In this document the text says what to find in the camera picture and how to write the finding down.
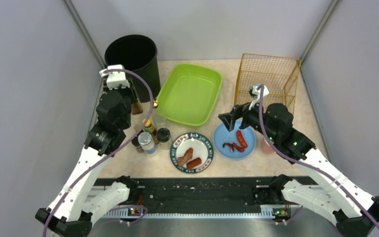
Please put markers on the gold wire rack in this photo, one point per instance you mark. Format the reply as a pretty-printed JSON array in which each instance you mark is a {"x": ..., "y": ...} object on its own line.
[{"x": 279, "y": 74}]

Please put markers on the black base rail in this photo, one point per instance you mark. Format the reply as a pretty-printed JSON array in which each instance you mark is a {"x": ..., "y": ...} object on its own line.
[{"x": 203, "y": 198}]

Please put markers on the black lid jar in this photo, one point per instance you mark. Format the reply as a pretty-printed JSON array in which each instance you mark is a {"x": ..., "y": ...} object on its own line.
[{"x": 164, "y": 138}]

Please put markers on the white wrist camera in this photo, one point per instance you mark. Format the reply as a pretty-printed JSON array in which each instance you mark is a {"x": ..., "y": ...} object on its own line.
[
  {"x": 114, "y": 79},
  {"x": 258, "y": 93}
]

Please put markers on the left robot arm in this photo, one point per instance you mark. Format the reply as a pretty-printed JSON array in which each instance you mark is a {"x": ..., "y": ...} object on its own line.
[{"x": 72, "y": 214}]

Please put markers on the pink cup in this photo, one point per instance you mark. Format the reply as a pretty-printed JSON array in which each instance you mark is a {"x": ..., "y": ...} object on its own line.
[{"x": 266, "y": 148}]

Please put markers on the black plastic trash bin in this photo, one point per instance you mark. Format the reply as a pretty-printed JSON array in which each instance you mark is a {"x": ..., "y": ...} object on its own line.
[{"x": 136, "y": 53}]

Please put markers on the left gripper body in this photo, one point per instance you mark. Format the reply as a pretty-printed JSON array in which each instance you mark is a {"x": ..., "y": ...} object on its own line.
[{"x": 132, "y": 95}]

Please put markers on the small dark spice bottle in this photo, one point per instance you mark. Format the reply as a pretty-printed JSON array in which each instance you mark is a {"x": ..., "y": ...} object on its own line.
[{"x": 137, "y": 145}]

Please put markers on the clear glass bottle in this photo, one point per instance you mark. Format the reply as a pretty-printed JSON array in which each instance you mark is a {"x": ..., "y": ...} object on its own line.
[{"x": 158, "y": 116}]

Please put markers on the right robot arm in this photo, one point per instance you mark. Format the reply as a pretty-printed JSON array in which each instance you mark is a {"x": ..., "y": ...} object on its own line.
[{"x": 353, "y": 211}]

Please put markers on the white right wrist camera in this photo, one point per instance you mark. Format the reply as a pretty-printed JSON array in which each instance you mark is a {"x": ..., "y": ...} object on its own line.
[{"x": 258, "y": 93}]

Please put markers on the red sausage on blue plate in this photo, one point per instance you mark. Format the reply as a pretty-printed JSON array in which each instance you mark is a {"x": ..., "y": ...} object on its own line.
[{"x": 241, "y": 139}]

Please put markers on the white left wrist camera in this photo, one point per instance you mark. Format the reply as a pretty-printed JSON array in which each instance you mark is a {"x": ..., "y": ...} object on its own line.
[{"x": 114, "y": 79}]

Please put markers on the glass bottle with brown sauce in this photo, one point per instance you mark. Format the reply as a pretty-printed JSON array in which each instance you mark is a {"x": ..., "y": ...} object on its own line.
[{"x": 136, "y": 106}]

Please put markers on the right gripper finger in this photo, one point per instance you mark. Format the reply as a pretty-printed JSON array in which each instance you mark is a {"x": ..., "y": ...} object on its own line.
[
  {"x": 229, "y": 120},
  {"x": 239, "y": 109}
]

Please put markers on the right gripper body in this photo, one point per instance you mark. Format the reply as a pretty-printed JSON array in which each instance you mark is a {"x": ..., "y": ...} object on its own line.
[{"x": 238, "y": 113}]

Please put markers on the brown meat piece left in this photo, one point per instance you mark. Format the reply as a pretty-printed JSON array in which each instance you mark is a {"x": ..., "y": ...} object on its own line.
[{"x": 186, "y": 157}]

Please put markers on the white plate with green rim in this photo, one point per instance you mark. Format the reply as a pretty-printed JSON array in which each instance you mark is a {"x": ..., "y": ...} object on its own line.
[{"x": 202, "y": 148}]

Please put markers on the green plastic basin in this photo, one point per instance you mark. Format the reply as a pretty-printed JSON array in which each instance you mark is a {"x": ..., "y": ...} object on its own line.
[{"x": 189, "y": 94}]

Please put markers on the yellow cap sauce bottle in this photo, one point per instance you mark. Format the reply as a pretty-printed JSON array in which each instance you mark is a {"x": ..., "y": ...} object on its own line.
[{"x": 150, "y": 128}]

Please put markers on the red sausage piece on plate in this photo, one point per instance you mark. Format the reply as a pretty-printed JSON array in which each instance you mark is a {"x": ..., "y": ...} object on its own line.
[{"x": 192, "y": 164}]

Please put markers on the blue plate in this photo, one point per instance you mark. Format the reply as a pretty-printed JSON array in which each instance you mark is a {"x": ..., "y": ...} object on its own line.
[{"x": 221, "y": 135}]

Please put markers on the dark curled sausage strip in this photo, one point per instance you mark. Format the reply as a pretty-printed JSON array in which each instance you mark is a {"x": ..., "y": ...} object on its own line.
[{"x": 233, "y": 147}]

